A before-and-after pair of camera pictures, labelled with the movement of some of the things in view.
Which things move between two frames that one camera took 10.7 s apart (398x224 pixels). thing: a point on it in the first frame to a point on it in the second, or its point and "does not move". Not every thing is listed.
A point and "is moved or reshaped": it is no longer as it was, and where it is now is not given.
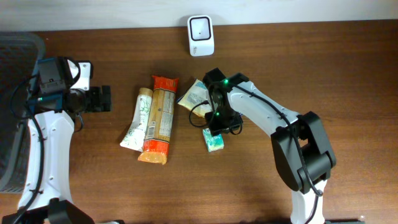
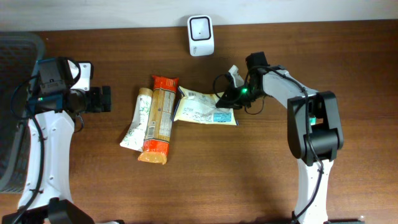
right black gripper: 226,121 to 232,95
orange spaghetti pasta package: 160,121 does not move
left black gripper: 97,98 does not move
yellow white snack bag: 197,98 is moved or reshaped
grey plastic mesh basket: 20,55 does not move
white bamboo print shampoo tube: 135,138 does not move
